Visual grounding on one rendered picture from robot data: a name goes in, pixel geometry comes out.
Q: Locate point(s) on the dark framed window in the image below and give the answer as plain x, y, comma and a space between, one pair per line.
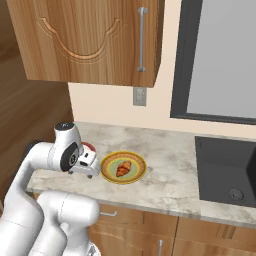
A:
223, 56

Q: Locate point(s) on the red rimmed plate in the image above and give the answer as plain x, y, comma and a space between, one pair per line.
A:
88, 145

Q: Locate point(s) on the black sink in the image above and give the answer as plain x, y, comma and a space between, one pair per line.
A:
223, 170

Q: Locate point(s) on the tall wooden side panel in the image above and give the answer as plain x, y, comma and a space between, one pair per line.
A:
30, 106

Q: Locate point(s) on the wooden wall cupboard door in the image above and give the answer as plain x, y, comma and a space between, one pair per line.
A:
83, 40

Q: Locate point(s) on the yellow rimmed green plate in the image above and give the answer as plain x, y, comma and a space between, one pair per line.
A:
136, 163

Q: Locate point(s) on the wooden base cupboard door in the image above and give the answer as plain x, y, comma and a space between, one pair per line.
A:
206, 249
130, 245

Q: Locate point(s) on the grey wall socket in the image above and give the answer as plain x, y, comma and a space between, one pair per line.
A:
139, 96

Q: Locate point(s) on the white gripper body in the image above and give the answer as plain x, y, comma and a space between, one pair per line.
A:
84, 168

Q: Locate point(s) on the brown croissant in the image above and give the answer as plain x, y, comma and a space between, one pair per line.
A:
123, 168

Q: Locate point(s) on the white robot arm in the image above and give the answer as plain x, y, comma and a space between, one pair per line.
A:
20, 213

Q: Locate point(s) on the wooden drawer front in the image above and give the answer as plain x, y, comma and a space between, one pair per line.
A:
216, 233
143, 220

